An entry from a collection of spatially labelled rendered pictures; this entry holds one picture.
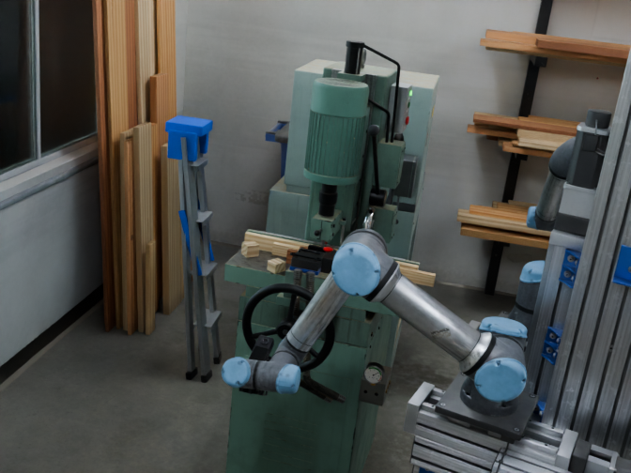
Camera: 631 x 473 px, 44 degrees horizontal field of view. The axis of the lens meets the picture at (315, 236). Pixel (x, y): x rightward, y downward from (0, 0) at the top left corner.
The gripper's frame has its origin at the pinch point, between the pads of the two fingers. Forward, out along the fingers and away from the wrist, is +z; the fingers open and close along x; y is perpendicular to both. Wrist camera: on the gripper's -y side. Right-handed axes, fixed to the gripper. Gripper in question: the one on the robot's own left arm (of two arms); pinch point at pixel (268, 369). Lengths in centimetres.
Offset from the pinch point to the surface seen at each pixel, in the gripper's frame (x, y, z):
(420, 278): 37, -39, 23
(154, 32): -130, -152, 122
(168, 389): -67, 20, 105
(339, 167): 7, -65, 0
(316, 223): 1, -49, 13
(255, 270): -14.1, -29.3, 10.5
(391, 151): 19, -79, 20
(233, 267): -21.8, -29.0, 10.6
